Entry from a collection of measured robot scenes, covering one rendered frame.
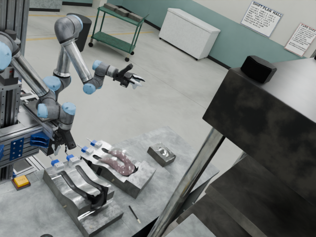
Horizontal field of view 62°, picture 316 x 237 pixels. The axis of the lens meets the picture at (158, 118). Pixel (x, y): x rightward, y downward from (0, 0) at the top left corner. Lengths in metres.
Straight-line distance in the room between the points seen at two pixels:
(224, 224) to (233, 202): 0.29
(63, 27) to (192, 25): 6.39
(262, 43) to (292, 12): 1.02
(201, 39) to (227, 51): 1.08
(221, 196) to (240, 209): 0.08
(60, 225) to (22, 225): 0.19
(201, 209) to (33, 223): 0.91
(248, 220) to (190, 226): 0.22
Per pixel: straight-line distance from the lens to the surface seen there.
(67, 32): 1.73
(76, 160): 1.84
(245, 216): 1.10
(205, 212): 1.37
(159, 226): 1.32
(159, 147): 2.28
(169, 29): 8.23
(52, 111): 1.51
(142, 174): 1.91
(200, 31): 7.81
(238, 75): 0.84
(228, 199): 1.11
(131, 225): 1.77
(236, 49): 8.41
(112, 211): 1.71
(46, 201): 1.76
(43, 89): 1.58
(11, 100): 1.92
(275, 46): 8.19
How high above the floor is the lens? 2.22
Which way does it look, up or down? 31 degrees down
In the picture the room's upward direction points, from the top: 24 degrees clockwise
